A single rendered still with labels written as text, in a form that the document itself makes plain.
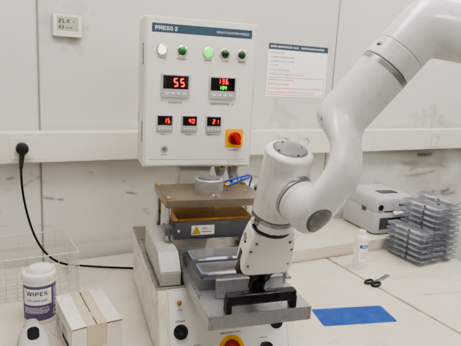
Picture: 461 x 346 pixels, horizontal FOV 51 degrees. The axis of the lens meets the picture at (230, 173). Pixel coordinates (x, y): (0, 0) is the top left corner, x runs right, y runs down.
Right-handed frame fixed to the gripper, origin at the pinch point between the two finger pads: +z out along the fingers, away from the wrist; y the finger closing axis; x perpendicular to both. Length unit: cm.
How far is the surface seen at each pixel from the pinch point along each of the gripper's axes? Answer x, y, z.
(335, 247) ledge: 59, 61, 45
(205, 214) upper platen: 33.2, -2.1, 7.0
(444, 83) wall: 125, 142, 0
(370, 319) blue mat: 14, 46, 33
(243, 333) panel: 6.5, 3.2, 23.1
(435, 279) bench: 33, 87, 40
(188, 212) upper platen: 35.5, -6.2, 7.9
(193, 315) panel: 10.4, -8.7, 19.2
